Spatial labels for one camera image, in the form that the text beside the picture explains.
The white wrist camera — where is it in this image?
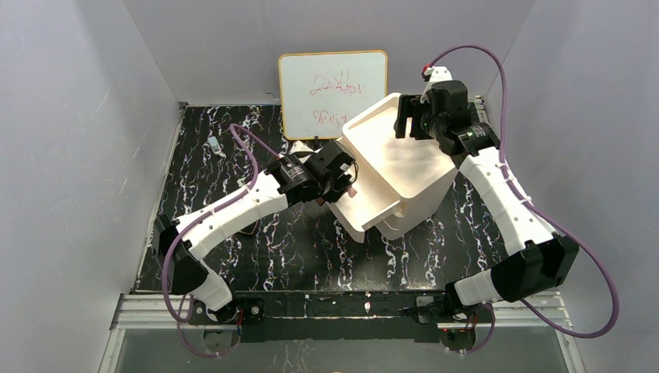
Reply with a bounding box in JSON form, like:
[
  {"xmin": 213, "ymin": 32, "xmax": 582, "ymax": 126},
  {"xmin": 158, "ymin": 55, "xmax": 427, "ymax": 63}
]
[
  {"xmin": 288, "ymin": 141, "xmax": 315, "ymax": 162},
  {"xmin": 421, "ymin": 66, "xmax": 453, "ymax": 89}
]

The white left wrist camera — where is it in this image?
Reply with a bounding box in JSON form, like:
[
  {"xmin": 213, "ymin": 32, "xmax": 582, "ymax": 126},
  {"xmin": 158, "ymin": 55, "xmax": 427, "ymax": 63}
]
[{"xmin": 288, "ymin": 141, "xmax": 315, "ymax": 162}]

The black gold compact case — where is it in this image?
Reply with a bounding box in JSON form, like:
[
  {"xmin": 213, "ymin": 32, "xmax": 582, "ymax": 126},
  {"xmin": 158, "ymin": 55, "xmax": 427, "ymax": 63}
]
[{"xmin": 239, "ymin": 222, "xmax": 259, "ymax": 235}]

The white drawer organizer box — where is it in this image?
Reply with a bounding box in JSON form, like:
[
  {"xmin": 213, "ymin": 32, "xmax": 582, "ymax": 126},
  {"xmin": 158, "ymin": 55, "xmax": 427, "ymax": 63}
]
[{"xmin": 338, "ymin": 93, "xmax": 458, "ymax": 239}]

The white top drawer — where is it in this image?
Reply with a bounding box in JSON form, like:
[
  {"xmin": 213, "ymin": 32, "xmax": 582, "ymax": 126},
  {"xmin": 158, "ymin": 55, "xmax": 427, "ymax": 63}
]
[{"xmin": 329, "ymin": 172, "xmax": 401, "ymax": 243}]

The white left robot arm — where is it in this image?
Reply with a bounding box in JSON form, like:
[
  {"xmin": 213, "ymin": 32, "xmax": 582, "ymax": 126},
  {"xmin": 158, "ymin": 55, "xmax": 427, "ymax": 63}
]
[{"xmin": 154, "ymin": 140, "xmax": 357, "ymax": 312}]

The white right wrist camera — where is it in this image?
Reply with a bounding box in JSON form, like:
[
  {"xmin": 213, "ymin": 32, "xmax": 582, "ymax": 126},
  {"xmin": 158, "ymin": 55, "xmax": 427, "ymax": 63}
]
[{"xmin": 421, "ymin": 66, "xmax": 453, "ymax": 89}]

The aluminium rail frame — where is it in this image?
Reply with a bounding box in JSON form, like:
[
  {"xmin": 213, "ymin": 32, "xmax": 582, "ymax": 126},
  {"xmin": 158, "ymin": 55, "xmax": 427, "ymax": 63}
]
[{"xmin": 99, "ymin": 295, "xmax": 584, "ymax": 372}]

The yellow framed whiteboard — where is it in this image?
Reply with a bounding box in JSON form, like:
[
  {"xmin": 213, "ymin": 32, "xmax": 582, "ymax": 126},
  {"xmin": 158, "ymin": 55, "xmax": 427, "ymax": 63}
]
[{"xmin": 278, "ymin": 50, "xmax": 388, "ymax": 141}]

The small light blue eraser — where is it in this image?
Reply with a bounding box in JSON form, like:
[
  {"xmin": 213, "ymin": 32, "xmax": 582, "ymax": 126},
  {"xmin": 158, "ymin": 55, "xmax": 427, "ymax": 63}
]
[{"xmin": 207, "ymin": 136, "xmax": 223, "ymax": 155}]

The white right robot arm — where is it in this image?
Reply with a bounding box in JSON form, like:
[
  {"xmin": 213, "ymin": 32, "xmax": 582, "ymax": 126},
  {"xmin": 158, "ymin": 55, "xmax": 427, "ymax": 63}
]
[{"xmin": 393, "ymin": 80, "xmax": 580, "ymax": 312}]

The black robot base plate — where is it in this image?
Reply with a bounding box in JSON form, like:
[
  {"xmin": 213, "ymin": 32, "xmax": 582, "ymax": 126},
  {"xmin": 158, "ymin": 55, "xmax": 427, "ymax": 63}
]
[{"xmin": 190, "ymin": 291, "xmax": 493, "ymax": 350}]

